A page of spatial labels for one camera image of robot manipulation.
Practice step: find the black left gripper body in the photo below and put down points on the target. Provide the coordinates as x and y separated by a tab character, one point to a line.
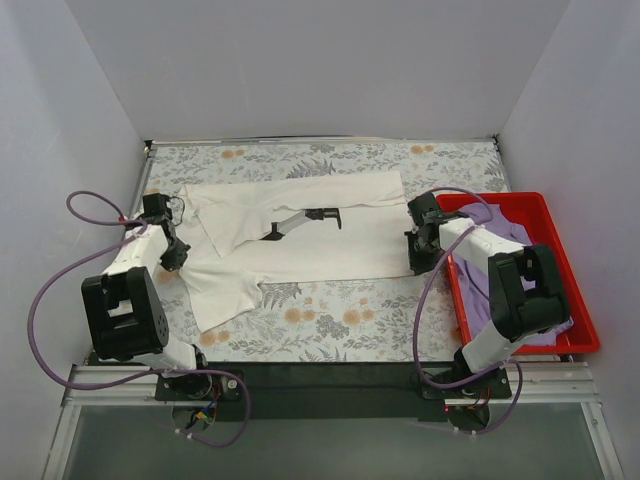
176	255

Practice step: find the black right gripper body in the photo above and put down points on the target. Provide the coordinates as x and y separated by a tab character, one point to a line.
417	253

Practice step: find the white t shirt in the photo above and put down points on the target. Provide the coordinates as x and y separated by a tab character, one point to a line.
314	229

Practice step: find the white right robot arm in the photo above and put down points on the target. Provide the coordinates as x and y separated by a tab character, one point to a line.
474	360

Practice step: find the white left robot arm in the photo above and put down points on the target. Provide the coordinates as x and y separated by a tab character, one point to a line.
127	321

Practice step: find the purple t shirt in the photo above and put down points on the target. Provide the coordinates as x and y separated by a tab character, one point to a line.
512	291

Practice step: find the floral patterned table mat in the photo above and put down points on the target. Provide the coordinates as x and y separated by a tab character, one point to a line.
334	321

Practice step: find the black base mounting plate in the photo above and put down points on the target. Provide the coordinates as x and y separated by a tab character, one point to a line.
321	390

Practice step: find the aluminium table frame rail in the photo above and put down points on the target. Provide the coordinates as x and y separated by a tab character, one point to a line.
137	392

